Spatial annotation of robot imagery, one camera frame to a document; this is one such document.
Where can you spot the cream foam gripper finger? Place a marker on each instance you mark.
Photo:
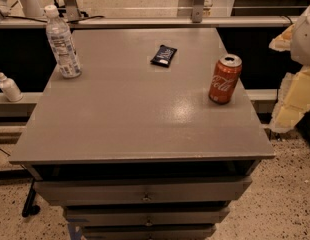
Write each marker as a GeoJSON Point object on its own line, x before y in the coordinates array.
{"type": "Point", "coordinates": [293, 101]}
{"type": "Point", "coordinates": [282, 41]}

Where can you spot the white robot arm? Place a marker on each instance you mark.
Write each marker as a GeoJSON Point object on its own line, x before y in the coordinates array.
{"type": "Point", "coordinates": [300, 43]}

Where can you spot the clear plastic water bottle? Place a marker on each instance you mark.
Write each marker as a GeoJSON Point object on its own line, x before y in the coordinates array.
{"type": "Point", "coordinates": [61, 42]}

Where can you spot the white pump dispenser bottle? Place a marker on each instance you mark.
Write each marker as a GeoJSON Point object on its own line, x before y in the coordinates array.
{"type": "Point", "coordinates": [10, 88]}

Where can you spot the orange cola can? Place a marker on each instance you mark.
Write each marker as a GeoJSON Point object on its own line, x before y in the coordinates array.
{"type": "Point", "coordinates": [225, 77]}

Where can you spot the dark blue snack packet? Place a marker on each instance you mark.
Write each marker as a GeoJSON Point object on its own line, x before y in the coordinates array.
{"type": "Point", "coordinates": [164, 56]}

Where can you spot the grey drawer cabinet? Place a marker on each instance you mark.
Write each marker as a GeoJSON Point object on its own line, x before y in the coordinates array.
{"type": "Point", "coordinates": [135, 151]}

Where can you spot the black caster wheel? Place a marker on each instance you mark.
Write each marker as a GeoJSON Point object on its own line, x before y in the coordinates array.
{"type": "Point", "coordinates": [30, 208]}

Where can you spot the grey metal frame post right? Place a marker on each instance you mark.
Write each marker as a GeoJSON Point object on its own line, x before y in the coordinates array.
{"type": "Point", "coordinates": [197, 10]}

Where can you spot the grey metal frame post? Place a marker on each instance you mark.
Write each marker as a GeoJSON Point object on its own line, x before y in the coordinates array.
{"type": "Point", "coordinates": [197, 10]}
{"type": "Point", "coordinates": [72, 10]}

